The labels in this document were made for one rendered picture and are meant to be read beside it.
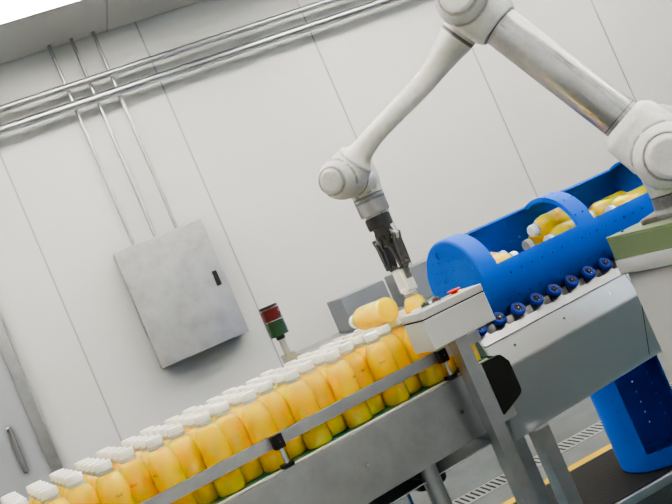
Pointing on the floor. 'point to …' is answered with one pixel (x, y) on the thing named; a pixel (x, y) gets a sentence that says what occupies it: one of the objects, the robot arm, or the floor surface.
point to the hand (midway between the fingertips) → (404, 280)
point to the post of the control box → (493, 421)
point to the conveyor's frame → (393, 449)
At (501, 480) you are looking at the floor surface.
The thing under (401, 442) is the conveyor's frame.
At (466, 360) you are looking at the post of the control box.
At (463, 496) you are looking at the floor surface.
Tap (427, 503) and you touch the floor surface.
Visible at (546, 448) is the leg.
